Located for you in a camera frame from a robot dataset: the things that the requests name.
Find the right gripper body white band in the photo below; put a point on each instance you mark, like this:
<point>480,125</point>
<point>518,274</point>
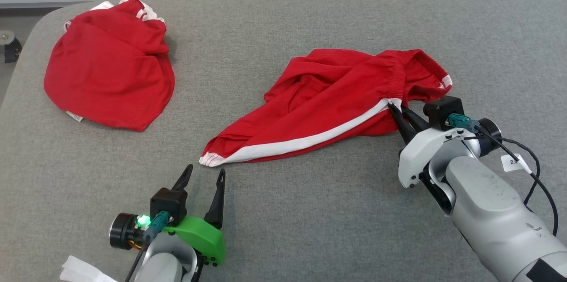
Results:
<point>425,149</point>

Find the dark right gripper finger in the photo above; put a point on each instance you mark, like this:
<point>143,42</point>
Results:
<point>404,129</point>
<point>418,121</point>

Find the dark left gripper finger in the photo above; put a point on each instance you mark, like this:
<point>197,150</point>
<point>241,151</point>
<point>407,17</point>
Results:
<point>184,180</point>
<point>217,206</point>

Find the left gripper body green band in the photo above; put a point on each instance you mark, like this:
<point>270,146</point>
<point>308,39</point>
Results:
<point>203,240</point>

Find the red shorts white stripe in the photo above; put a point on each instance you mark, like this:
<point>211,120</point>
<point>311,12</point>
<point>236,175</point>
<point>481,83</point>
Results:
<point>332,96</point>

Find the red shirt white sleeves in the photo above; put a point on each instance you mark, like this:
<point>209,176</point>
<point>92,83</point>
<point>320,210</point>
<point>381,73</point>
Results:
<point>110,74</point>

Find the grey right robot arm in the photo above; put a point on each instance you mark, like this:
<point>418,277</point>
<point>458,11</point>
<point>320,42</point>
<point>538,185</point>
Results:
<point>496,215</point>

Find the grey fabric sofa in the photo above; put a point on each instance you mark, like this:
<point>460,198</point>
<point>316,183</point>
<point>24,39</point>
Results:
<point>310,229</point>

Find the black caster wheel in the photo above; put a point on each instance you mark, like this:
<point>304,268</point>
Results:
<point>11,49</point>

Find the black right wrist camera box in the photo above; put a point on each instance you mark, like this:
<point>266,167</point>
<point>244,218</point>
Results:
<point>443,111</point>

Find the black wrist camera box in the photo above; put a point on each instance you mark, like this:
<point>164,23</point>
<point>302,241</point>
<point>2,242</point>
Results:
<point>443,111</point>
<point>168,204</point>

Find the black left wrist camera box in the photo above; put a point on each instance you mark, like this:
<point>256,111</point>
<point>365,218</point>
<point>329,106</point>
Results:
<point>168,204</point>

